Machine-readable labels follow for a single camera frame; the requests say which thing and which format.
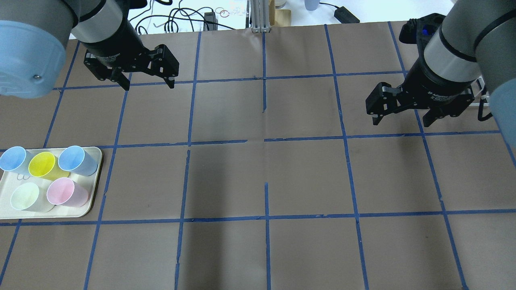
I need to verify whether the blue cup tray middle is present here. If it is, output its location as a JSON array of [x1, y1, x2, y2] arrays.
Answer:
[[58, 145, 98, 176]]

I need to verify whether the aluminium frame post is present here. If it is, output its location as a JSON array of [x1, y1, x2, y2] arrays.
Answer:
[[249, 0, 271, 33]]

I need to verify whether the black power adapter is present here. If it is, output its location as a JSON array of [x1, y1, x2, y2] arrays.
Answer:
[[334, 6, 360, 24]]

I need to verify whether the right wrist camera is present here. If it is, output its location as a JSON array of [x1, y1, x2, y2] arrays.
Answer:
[[398, 13, 445, 56]]

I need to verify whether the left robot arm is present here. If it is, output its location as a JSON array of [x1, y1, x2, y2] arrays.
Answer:
[[0, 0, 179, 99]]

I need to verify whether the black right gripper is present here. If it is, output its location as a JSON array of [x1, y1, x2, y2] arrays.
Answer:
[[365, 60, 475, 127]]

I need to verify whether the pale green plastic cup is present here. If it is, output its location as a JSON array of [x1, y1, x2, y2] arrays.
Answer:
[[10, 183, 54, 213]]

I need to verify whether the yellow plastic cup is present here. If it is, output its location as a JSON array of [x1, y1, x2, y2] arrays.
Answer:
[[28, 152, 71, 181]]

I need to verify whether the pink plastic cup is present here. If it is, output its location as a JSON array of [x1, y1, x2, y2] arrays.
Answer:
[[46, 177, 89, 207]]

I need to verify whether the blue cup far corner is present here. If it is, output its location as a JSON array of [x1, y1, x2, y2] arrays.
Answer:
[[0, 146, 35, 176]]

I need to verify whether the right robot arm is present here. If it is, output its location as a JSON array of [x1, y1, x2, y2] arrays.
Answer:
[[366, 0, 516, 146]]

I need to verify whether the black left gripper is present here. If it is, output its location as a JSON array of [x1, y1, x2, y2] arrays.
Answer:
[[83, 22, 179, 91]]

